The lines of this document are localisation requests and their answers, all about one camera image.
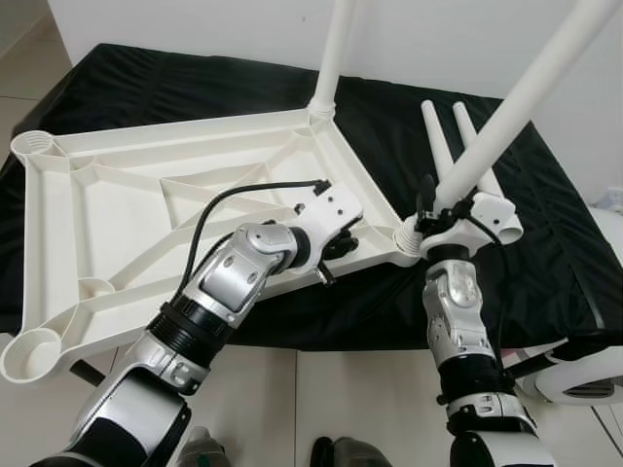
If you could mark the grey robot left leg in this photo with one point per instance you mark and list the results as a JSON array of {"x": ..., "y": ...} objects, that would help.
[{"x": 204, "y": 449}]

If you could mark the black tablecloth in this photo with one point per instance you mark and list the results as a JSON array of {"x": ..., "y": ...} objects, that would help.
[{"x": 555, "y": 282}]

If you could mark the grey robot right leg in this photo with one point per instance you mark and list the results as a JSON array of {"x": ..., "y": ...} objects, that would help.
[{"x": 350, "y": 454}]

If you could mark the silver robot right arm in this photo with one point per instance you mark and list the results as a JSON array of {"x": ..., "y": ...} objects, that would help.
[{"x": 456, "y": 311}]

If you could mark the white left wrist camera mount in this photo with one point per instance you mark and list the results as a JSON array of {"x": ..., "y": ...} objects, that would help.
[{"x": 331, "y": 209}]

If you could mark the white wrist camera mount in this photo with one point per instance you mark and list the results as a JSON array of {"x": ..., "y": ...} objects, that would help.
[
  {"x": 482, "y": 222},
  {"x": 331, "y": 209}
]

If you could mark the black metal table leg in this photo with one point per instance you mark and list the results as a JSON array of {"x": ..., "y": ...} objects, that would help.
[
  {"x": 86, "y": 371},
  {"x": 531, "y": 366}
]

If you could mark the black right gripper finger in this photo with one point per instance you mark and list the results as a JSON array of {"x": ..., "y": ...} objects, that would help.
[{"x": 425, "y": 195}]

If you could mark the white plastic children table top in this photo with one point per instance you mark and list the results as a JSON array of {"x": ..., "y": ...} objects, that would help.
[{"x": 107, "y": 224}]

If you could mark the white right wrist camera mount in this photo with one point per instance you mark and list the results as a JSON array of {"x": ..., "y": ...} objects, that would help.
[{"x": 482, "y": 222}]

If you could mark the grey robot leg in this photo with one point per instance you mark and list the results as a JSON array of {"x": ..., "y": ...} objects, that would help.
[
  {"x": 204, "y": 449},
  {"x": 350, "y": 454}
]

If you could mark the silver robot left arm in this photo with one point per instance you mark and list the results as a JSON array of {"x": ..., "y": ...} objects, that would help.
[{"x": 229, "y": 282}]

